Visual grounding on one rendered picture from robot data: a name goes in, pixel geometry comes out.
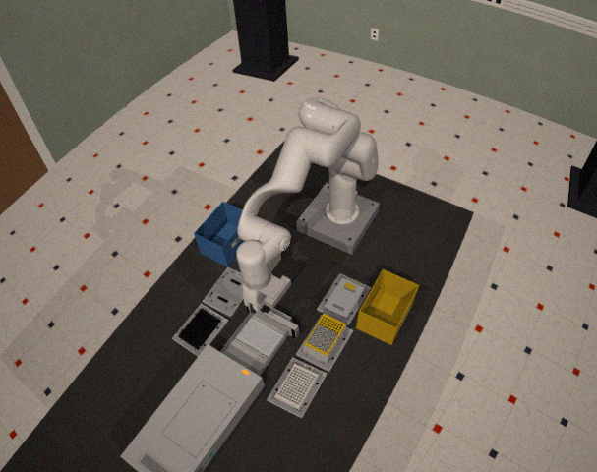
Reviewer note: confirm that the blue open-top bin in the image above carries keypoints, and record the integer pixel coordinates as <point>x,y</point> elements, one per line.
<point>217,237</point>

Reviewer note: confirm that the yellow open box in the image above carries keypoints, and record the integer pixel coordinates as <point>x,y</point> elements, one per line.
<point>383,318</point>

